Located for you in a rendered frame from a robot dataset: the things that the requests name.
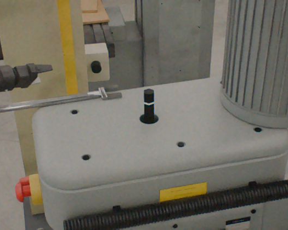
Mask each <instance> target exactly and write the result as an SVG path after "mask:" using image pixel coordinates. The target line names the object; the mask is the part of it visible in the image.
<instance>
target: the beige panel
mask: <svg viewBox="0 0 288 230"><path fill-rule="evenodd" d="M0 42H1V48H2V54H3V59H4V65H9V66H10V67H11V68H14V67H15V66H23V65H26V64H29V63H33V64H35V65H36V64H46V65H52V67H53V70H52V71H49V72H45V73H40V74H38V75H37V77H39V79H40V81H41V82H40V83H37V84H33V85H30V86H29V87H28V88H20V87H19V88H14V89H13V90H12V91H10V97H11V101H12V103H16V102H23V101H31V100H40V99H48V98H52V97H58V96H65V95H73V94H79V93H86V92H89V90H88V77H87V65H86V52H85V44H84V31H83V19H82V6H81V0H0ZM38 108H40V107H35V108H29V109H25V110H18V111H13V112H14V118H15V124H16V129H17V133H18V139H19V144H20V150H21V156H22V161H23V165H24V171H25V177H27V176H30V175H34V174H38V169H37V161H36V154H35V146H34V137H33V129H32V119H33V116H34V114H35V112H36V110H37V109H38ZM23 204H24V221H25V230H34V229H39V228H49V227H51V226H50V225H49V224H48V221H47V219H46V216H45V212H44V205H43V204H39V205H34V204H33V203H32V198H31V196H30V197H25V198H24V202H23Z"/></svg>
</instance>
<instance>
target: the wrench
mask: <svg viewBox="0 0 288 230"><path fill-rule="evenodd" d="M114 90H118V85H117V84H116V85H110V86H105V87H101V88H98V90H97V91H91V92H86V93H79V94H73V95H65V96H58V97H52V98H48V99H40V100H31V101H23V102H16V103H9V104H6V105H0V113H4V112H11V111H18V110H25V109H29V108H35V107H42V106H49V105H56V104H63V103H67V102H74V101H84V100H90V99H97V98H100V97H101V99H102V100H107V99H108V100H111V99H117V98H121V97H122V93H121V92H118V93H112V94H106V92H108V91H114Z"/></svg>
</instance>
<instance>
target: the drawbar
mask: <svg viewBox="0 0 288 230"><path fill-rule="evenodd" d="M144 102H146V103H152V102H154V90H153V89H149V88H148V89H145V90H144ZM144 123H145V124H154V103H152V104H151V105H147V104H144Z"/></svg>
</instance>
